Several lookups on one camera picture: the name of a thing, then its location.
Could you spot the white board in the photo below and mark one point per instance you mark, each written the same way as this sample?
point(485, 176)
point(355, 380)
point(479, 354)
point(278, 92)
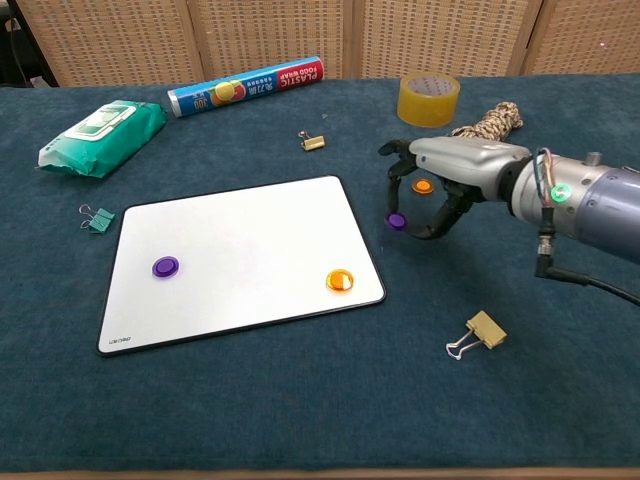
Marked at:
point(240, 240)

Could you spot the rattan folding screen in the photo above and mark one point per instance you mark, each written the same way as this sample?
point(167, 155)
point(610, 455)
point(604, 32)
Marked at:
point(280, 35)

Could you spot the yellow packing tape roll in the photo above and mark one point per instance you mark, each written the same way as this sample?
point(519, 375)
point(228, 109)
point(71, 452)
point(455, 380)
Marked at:
point(425, 110)

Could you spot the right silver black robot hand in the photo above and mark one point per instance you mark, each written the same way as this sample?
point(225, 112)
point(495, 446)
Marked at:
point(465, 162)

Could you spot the purple round magnet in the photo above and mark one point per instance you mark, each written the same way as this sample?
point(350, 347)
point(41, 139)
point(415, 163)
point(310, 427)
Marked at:
point(165, 267)
point(397, 221)

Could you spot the small gold binder clip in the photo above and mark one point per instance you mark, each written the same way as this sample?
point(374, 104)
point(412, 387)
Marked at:
point(314, 143)

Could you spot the orange round magnet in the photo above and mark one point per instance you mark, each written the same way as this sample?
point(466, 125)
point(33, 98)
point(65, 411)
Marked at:
point(422, 186)
point(340, 280)

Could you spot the large gold binder clip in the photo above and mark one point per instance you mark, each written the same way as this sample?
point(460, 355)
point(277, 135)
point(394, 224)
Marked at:
point(487, 328)

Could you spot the green wet wipes pack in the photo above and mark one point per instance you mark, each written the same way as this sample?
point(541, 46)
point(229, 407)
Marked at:
point(100, 137)

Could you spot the blue plastic food wrap roll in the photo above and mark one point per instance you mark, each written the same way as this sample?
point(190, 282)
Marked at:
point(250, 87)

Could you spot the green binder clip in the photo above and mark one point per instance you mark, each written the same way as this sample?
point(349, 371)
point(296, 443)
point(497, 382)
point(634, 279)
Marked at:
point(102, 220)

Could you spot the dark teal table cloth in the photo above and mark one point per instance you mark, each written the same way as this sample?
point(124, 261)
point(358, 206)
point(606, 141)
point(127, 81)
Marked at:
point(320, 410)

